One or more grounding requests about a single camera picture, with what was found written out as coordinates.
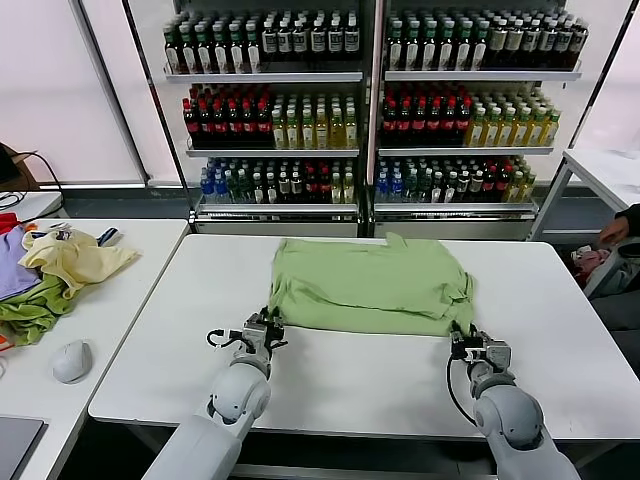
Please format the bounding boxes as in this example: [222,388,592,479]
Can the brown cardboard box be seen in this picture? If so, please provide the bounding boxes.
[0,142,40,187]

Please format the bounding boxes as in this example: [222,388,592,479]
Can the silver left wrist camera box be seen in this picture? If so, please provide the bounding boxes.
[242,319,275,347]

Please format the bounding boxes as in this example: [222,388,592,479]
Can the metal drink display shelf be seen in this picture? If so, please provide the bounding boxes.
[162,0,375,239]
[372,0,587,241]

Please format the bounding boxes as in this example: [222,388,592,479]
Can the pale yellow shirt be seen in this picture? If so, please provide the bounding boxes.
[18,228,141,301]

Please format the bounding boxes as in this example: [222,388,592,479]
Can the grey laundry bin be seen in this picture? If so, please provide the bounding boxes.
[582,243,640,301]

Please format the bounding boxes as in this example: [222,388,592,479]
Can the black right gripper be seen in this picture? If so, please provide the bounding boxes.
[449,321,490,363]

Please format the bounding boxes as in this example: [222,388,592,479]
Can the grey window mullion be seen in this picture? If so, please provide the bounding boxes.
[73,0,152,187]

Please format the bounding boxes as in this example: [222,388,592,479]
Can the dark slanted pole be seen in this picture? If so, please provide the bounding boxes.
[121,0,195,236]
[569,0,640,151]

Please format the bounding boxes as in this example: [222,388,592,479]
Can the white table grey legs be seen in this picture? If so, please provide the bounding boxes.
[528,147,640,242]

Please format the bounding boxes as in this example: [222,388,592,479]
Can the white cap dark drink bottle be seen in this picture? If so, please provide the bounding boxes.
[539,20,556,69]
[555,20,572,69]
[571,20,589,69]
[523,20,540,69]

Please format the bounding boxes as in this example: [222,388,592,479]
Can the thin black cable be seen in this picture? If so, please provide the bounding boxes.
[27,151,65,195]

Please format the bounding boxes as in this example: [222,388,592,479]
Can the olive green garment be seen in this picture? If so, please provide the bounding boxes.
[0,273,76,347]

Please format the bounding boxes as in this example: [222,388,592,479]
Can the white cap yellow tea bottle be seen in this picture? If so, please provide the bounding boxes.
[344,107,360,150]
[314,107,330,150]
[270,107,286,150]
[299,107,315,150]
[284,107,300,150]
[329,107,345,150]

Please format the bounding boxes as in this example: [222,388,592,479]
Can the light green button shirt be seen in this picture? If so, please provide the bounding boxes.
[268,232,477,339]

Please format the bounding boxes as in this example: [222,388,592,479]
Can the red cap cola bottle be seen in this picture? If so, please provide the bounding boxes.
[442,97,458,146]
[412,97,428,146]
[182,98,198,147]
[227,98,243,147]
[382,97,398,146]
[256,98,272,147]
[427,97,443,146]
[213,98,229,147]
[241,98,257,147]
[198,98,214,147]
[456,97,473,146]
[397,97,413,146]

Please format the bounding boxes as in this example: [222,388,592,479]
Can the bystander hand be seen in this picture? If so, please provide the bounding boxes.
[597,223,632,246]

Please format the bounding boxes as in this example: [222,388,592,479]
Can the beige label dark bottle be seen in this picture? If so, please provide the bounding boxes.
[505,20,523,69]
[488,20,506,69]

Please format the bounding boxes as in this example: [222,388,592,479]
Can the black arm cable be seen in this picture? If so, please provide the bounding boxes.
[206,327,246,352]
[446,353,482,427]

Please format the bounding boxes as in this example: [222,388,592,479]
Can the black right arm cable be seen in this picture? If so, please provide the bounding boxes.
[446,353,482,427]

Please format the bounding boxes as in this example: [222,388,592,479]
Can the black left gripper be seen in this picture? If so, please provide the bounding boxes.
[257,306,290,352]

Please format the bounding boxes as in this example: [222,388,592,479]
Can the pink garment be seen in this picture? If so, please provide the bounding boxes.
[571,246,612,281]

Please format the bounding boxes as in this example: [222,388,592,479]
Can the purple garment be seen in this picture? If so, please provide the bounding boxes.
[0,224,44,302]

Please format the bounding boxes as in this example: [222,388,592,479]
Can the green cap dark tea bottle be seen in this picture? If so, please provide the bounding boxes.
[387,22,404,71]
[455,22,472,71]
[180,25,197,75]
[438,22,455,71]
[245,25,262,75]
[229,25,246,75]
[404,22,421,71]
[196,25,213,75]
[212,25,229,75]
[164,25,181,75]
[471,22,488,71]
[421,22,438,71]

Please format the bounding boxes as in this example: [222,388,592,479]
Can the green cap yellow tea bottle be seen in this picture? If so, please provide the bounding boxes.
[499,107,515,147]
[529,107,545,147]
[468,107,485,147]
[484,107,500,147]
[514,107,530,147]
[543,107,560,147]

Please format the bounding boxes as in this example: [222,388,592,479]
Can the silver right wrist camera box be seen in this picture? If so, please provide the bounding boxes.
[485,339,514,374]

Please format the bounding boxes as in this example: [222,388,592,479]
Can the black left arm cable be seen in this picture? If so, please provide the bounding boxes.
[206,327,246,352]

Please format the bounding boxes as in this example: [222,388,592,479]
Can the grey computer mouse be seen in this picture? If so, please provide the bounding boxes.
[52,339,94,385]

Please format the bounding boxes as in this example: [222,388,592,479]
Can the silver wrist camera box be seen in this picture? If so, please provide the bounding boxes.
[242,319,275,347]
[485,339,514,374]

